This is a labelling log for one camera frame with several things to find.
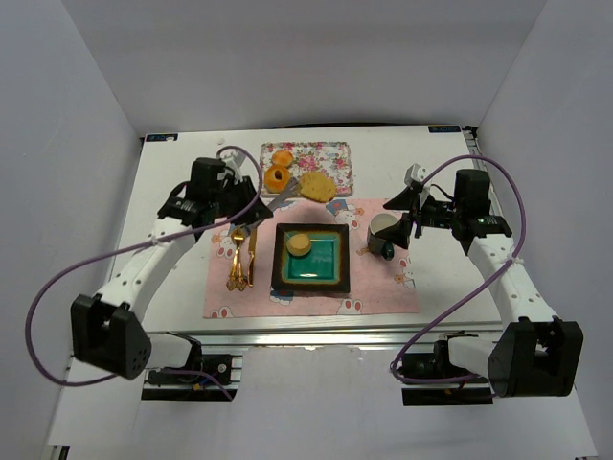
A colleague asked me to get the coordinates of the small pale muffin bread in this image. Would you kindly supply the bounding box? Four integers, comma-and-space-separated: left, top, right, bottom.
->
286, 233, 312, 257

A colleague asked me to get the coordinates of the speckled bread slice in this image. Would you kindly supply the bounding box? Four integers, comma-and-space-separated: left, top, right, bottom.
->
299, 171, 336, 203

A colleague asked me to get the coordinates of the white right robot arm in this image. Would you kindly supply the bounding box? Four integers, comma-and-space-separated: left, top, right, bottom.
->
378, 164, 583, 398

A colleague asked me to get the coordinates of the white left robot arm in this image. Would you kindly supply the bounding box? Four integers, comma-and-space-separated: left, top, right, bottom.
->
71, 147, 272, 380

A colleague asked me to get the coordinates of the gold knife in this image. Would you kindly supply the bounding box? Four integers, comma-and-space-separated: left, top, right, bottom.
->
246, 226, 258, 288

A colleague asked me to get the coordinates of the green white mug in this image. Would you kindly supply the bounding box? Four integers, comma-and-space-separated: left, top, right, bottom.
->
356, 213, 398, 261

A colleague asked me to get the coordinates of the round orange bun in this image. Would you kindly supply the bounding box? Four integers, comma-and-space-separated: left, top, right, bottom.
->
271, 149, 294, 168

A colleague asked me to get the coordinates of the pink bunny placemat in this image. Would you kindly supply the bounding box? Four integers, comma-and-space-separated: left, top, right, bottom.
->
203, 198, 420, 318

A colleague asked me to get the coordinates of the gold fork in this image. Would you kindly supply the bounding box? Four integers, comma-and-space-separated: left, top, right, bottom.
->
225, 226, 247, 290

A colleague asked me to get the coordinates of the floral rectangular tray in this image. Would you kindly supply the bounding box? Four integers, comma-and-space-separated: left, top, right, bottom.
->
260, 141, 353, 197

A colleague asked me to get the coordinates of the black green square plate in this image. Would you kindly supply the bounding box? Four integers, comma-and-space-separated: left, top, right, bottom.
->
271, 223, 351, 294

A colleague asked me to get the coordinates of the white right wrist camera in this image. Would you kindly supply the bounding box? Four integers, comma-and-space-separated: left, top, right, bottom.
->
404, 163, 428, 186

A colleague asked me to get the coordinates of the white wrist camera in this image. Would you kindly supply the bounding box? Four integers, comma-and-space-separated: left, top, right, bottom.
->
219, 149, 245, 181
404, 163, 428, 186

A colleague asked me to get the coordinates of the ring donut bread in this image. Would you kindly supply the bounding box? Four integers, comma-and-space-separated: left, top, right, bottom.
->
264, 165, 292, 194

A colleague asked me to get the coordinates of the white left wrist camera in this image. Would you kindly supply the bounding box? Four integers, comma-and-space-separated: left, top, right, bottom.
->
219, 149, 245, 181

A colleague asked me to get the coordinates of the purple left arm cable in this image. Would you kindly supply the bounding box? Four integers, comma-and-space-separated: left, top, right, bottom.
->
24, 145, 264, 400

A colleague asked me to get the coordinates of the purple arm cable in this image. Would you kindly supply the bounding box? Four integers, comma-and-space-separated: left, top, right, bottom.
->
390, 153, 530, 397
24, 145, 264, 400

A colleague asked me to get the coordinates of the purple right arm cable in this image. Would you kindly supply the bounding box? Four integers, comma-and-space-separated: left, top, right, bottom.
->
390, 153, 530, 397

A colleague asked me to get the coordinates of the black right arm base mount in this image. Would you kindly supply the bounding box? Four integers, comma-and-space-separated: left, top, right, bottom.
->
392, 331, 495, 407

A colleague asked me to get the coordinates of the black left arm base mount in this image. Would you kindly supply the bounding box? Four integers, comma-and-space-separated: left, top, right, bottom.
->
141, 354, 242, 403

